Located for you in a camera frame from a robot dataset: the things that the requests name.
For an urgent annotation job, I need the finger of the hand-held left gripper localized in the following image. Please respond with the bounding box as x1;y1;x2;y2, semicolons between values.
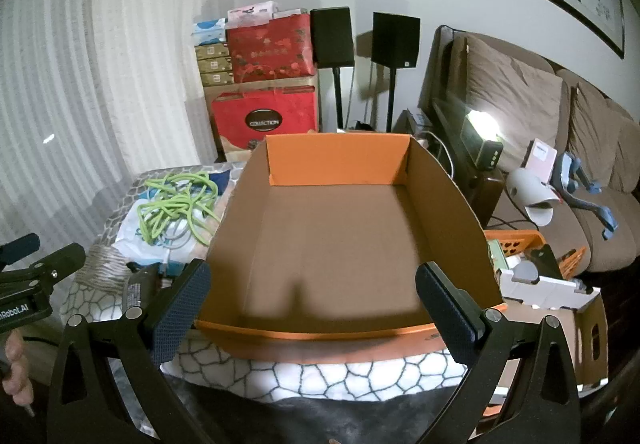
27;243;87;295
0;232;42;271

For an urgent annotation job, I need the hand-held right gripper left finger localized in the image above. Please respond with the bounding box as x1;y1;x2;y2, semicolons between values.
46;258;213;444

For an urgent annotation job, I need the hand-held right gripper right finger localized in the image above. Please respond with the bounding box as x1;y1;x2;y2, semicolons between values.
415;261;583;444

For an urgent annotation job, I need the white cable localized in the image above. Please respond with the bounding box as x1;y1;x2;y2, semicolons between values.
162;219;202;253

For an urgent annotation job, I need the white blue plastic bag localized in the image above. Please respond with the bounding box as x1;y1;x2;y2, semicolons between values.
116;171;232;271

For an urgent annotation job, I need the green cable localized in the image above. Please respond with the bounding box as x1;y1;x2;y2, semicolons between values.
136;170;223;245

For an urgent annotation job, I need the orange cardboard box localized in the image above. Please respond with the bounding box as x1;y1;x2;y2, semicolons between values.
194;131;508;366

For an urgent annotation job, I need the person's left hand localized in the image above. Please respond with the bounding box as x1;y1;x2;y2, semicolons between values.
0;329;36;417

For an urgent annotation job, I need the grey striped cloth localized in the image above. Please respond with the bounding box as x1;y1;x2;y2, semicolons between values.
75;244;132;298

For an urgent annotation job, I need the orange plastic basket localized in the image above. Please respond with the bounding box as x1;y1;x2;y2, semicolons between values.
482;230;591;285

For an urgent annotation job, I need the dark wooden side table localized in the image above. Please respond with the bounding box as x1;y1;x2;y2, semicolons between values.
467;169;506;226

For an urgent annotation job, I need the brown cardboard box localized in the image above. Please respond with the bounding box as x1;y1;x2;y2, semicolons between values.
500;284;611;390

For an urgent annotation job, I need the white cylindrical container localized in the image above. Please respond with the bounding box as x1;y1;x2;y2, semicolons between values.
507;167;561;227

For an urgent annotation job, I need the brown sofa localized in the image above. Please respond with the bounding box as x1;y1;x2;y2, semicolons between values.
417;24;640;275

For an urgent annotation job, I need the black device with bright light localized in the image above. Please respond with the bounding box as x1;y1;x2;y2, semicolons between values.
462;109;505;171

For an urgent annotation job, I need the grey blue clamp tool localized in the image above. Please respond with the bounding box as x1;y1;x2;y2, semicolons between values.
552;151;621;241

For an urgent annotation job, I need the pink white box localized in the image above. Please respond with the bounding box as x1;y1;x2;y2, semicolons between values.
527;138;558;184

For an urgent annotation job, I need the white curtain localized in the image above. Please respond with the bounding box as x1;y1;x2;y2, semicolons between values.
0;0;251;245

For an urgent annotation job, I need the large red gift box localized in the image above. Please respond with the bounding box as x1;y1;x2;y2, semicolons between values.
210;86;321;154

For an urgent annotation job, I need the black speaker stand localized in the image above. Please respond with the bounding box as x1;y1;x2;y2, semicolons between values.
385;68;401;132
332;66;347;132

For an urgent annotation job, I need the brown sofa cushion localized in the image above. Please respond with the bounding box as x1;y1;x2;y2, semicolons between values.
610;116;640;195
452;35;571;175
567;84;633;185

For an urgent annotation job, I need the gold box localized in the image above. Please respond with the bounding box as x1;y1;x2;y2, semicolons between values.
195;43;231;60
200;70;236;87
197;56;233;74

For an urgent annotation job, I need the red floral gift box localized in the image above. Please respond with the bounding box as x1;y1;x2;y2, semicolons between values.
225;14;317;84

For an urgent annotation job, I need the blue tissue pack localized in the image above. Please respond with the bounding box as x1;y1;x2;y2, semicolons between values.
191;18;228;47

